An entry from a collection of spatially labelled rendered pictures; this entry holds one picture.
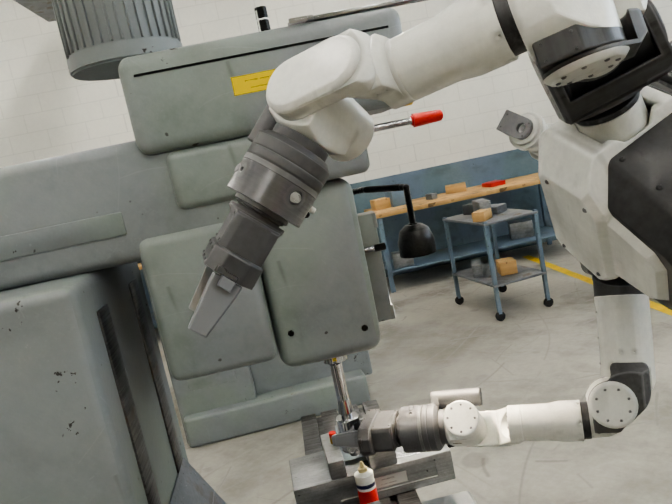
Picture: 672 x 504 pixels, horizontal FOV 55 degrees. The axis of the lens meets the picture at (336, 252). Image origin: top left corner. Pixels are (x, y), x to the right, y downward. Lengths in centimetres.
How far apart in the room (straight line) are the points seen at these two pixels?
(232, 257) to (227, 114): 49
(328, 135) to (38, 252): 64
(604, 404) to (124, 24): 101
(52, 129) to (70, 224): 695
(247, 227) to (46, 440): 60
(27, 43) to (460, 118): 497
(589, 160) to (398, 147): 697
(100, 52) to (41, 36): 706
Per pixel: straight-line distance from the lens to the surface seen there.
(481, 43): 62
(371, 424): 130
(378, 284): 124
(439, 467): 151
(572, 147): 96
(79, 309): 107
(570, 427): 124
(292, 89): 66
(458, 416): 123
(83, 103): 802
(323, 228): 113
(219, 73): 110
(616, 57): 66
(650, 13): 92
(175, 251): 112
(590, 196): 93
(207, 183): 111
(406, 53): 64
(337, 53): 65
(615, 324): 123
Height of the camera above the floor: 169
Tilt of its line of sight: 9 degrees down
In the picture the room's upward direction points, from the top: 12 degrees counter-clockwise
